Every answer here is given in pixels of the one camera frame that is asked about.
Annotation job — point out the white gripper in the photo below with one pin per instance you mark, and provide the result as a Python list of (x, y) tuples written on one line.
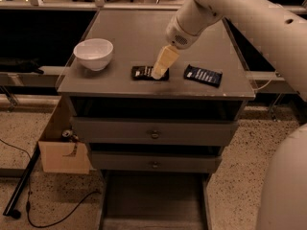
[(177, 35)]

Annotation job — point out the black chocolate rxbar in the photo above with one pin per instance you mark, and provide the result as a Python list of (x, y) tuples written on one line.
[(142, 73)]

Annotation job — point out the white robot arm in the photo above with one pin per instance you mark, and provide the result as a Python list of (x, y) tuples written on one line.
[(281, 36)]

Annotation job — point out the grey drawer cabinet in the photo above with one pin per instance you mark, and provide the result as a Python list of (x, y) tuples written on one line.
[(112, 93)]

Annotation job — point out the middle grey drawer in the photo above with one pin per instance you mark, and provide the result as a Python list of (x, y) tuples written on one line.
[(153, 162)]

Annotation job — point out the grey drawer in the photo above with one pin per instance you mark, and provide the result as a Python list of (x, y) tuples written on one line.
[(154, 132), (153, 162)]

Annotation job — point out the top grey drawer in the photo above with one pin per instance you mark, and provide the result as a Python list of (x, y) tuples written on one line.
[(154, 132)]

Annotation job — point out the open bottom drawer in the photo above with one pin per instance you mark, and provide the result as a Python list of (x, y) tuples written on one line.
[(154, 201)]

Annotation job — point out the white bowl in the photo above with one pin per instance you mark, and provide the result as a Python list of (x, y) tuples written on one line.
[(94, 54)]

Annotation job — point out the metal can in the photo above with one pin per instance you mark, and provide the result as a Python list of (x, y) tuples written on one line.
[(67, 134)]

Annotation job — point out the black object on ledge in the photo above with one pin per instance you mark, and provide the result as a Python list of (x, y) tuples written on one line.
[(18, 65)]

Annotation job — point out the cardboard box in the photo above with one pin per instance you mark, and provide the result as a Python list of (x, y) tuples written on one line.
[(60, 155)]

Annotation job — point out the black floor bar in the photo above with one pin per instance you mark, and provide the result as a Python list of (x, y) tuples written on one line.
[(23, 176)]

